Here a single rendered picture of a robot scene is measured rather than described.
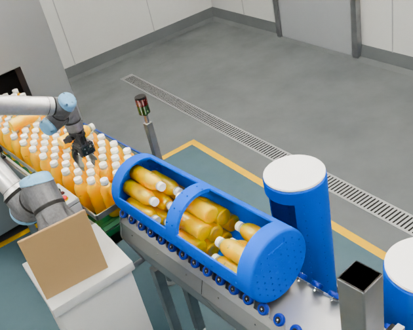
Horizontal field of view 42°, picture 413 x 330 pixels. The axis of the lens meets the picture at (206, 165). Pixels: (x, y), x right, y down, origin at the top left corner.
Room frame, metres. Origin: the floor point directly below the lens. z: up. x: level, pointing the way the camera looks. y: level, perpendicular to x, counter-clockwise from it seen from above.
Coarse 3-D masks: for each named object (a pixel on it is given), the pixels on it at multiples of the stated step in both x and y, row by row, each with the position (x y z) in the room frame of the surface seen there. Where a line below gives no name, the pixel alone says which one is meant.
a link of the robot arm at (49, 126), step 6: (42, 120) 2.05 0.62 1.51; (48, 120) 2.04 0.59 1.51; (54, 120) 2.03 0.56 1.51; (66, 120) 2.10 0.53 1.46; (42, 126) 2.05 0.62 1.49; (48, 126) 2.03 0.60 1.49; (54, 126) 2.04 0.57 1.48; (60, 126) 2.06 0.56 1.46; (48, 132) 2.04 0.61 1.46; (54, 132) 2.04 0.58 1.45
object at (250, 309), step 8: (128, 224) 2.00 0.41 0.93; (136, 224) 1.97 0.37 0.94; (136, 232) 1.94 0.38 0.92; (144, 232) 1.91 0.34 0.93; (152, 240) 1.85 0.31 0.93; (160, 248) 1.79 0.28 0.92; (168, 256) 1.74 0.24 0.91; (176, 256) 1.71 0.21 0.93; (184, 264) 1.66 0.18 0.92; (200, 264) 1.61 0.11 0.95; (192, 272) 1.61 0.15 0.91; (200, 272) 1.58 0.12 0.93; (208, 280) 1.54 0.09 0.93; (216, 288) 1.49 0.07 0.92; (224, 288) 1.47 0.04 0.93; (232, 296) 1.43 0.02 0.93; (240, 304) 1.38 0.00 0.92; (248, 312) 1.34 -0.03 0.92; (256, 312) 1.32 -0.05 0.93; (264, 320) 1.28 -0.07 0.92; (272, 320) 1.27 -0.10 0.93; (272, 328) 1.25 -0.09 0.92; (280, 328) 1.23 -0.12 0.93
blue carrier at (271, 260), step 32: (128, 160) 2.05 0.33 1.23; (160, 160) 2.03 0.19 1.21; (192, 192) 1.70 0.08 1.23; (224, 192) 1.70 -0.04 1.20; (160, 224) 1.70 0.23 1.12; (256, 224) 1.63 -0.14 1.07; (192, 256) 1.55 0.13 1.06; (256, 256) 1.31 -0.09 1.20; (288, 256) 1.38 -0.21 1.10; (256, 288) 1.29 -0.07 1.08; (288, 288) 1.37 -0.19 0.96
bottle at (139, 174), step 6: (132, 168) 2.05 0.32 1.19; (138, 168) 2.03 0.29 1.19; (144, 168) 2.03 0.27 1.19; (132, 174) 2.02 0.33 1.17; (138, 174) 2.00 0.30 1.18; (144, 174) 1.98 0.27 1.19; (150, 174) 1.96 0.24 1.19; (156, 174) 1.97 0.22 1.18; (138, 180) 1.98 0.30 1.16; (144, 180) 1.95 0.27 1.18; (150, 180) 1.93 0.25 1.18; (156, 180) 1.92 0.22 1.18; (144, 186) 1.96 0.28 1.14; (150, 186) 1.92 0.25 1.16; (156, 186) 1.90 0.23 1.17
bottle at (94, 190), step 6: (90, 186) 2.16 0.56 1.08; (96, 186) 2.16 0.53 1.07; (90, 192) 2.15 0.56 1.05; (96, 192) 2.15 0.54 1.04; (90, 198) 2.16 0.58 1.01; (96, 198) 2.15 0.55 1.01; (102, 198) 2.16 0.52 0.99; (96, 204) 2.15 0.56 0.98; (102, 204) 2.15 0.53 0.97; (96, 210) 2.15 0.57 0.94; (102, 210) 2.15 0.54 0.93
